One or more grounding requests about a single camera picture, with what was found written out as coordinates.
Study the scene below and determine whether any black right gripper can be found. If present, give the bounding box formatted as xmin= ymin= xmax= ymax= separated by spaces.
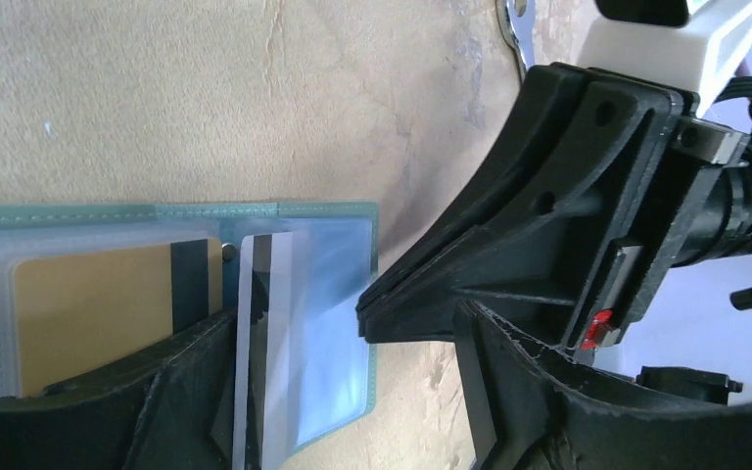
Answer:
xmin=569 ymin=87 xmax=752 ymax=350

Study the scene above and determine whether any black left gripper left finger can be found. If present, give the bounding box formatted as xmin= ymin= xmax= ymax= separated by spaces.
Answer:
xmin=0 ymin=310 xmax=236 ymax=469

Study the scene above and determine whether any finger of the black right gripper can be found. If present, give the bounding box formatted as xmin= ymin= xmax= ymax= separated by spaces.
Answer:
xmin=382 ymin=63 xmax=597 ymax=279
xmin=357 ymin=77 xmax=684 ymax=345

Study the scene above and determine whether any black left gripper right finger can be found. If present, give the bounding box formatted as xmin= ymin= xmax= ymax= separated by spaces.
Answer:
xmin=453 ymin=302 xmax=752 ymax=469

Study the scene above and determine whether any white striped credit card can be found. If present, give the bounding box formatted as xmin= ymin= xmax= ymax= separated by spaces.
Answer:
xmin=232 ymin=232 xmax=297 ymax=469

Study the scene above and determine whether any teal card holder wallet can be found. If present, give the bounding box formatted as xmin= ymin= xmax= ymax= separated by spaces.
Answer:
xmin=0 ymin=202 xmax=378 ymax=469

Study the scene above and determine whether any silver wrench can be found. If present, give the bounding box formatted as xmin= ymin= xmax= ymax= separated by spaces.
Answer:
xmin=495 ymin=0 xmax=536 ymax=82

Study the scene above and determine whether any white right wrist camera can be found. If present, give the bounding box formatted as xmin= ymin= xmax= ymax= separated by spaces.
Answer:
xmin=575 ymin=0 xmax=752 ymax=118

